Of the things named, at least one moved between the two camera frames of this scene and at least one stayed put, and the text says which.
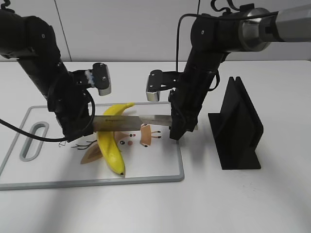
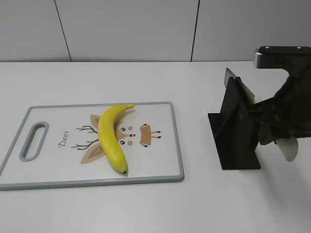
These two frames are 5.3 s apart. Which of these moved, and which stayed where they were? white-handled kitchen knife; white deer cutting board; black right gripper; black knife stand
Moved: black right gripper; white-handled kitchen knife
Stayed: black knife stand; white deer cutting board
